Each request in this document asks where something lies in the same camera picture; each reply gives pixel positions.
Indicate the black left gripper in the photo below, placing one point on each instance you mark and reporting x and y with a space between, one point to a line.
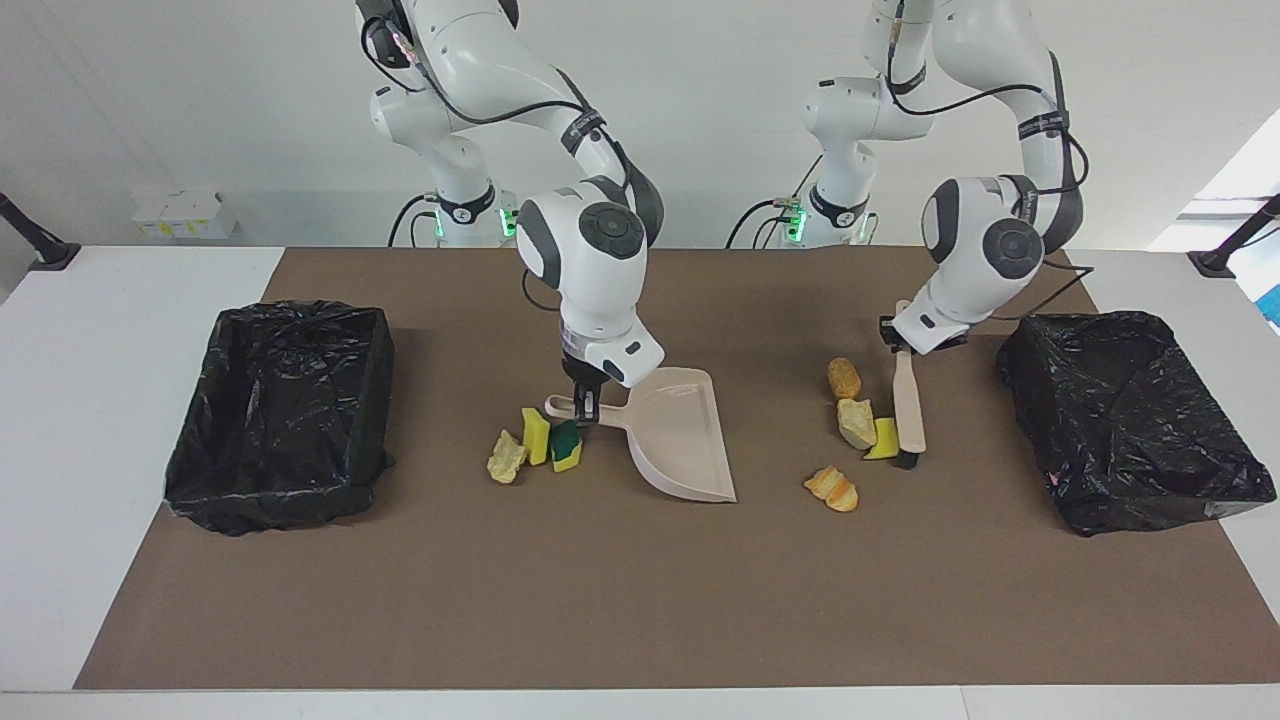
894 333

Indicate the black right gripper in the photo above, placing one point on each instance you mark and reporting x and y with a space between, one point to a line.
582 378

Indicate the green topped sponge piece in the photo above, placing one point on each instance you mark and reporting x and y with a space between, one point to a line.
567 445

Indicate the yellow sponge green edge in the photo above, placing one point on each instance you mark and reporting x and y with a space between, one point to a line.
537 438

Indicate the brown oval bread roll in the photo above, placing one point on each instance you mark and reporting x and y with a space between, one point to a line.
845 378

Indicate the beige hand brush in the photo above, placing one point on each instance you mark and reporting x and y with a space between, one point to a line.
909 400

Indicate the small pale bread chunk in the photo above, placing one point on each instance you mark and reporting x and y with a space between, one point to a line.
506 458

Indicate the beige plastic dustpan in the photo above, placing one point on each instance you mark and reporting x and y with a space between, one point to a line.
680 440

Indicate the large pale bread chunk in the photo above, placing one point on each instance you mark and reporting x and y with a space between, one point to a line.
855 425

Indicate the plain yellow sponge piece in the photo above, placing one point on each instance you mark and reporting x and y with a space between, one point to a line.
885 440

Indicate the striped orange bread piece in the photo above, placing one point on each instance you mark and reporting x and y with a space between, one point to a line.
835 490

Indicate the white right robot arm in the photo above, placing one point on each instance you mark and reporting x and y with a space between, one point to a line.
590 260

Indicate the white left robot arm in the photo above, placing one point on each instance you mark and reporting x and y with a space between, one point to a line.
980 250

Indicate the black bag lined bin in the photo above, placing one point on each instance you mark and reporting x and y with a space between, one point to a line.
1130 420
280 420

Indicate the brown table mat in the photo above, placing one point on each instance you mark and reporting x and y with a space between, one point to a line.
640 600

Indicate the black clamp stand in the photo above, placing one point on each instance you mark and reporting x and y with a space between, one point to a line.
50 252
1215 262

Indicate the blue object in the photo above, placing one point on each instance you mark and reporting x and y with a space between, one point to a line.
1273 305

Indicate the white wall outlet box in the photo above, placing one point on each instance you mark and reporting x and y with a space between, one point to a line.
185 215

